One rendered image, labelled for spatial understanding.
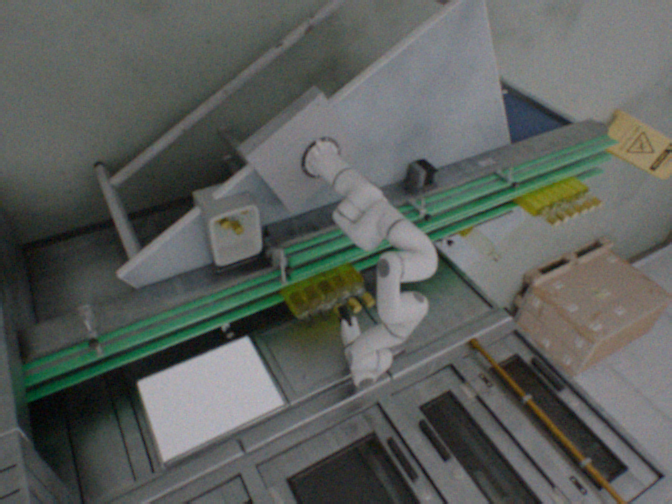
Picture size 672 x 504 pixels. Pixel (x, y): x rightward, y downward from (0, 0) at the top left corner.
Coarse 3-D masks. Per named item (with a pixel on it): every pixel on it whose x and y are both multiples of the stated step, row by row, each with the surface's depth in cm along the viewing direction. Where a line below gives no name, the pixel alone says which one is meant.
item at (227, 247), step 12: (216, 216) 166; (228, 216) 177; (240, 216) 180; (252, 216) 177; (216, 228) 178; (228, 228) 180; (252, 228) 182; (216, 240) 181; (228, 240) 184; (240, 240) 187; (252, 240) 187; (216, 252) 175; (228, 252) 183; (240, 252) 184; (252, 252) 184
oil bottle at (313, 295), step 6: (300, 282) 187; (306, 282) 187; (312, 282) 188; (300, 288) 186; (306, 288) 185; (312, 288) 185; (306, 294) 183; (312, 294) 183; (318, 294) 183; (312, 300) 181; (318, 300) 182; (324, 300) 182; (312, 306) 181; (318, 306) 181; (324, 306) 183
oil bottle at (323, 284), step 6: (312, 276) 190; (318, 276) 190; (324, 276) 190; (318, 282) 188; (324, 282) 188; (330, 282) 188; (318, 288) 186; (324, 288) 186; (330, 288) 186; (324, 294) 184; (330, 294) 184; (336, 294) 184; (330, 300) 183; (330, 306) 186
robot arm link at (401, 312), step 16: (384, 256) 137; (384, 272) 136; (400, 272) 135; (384, 288) 137; (384, 304) 137; (400, 304) 136; (416, 304) 139; (384, 320) 138; (400, 320) 137; (416, 320) 141; (400, 336) 145
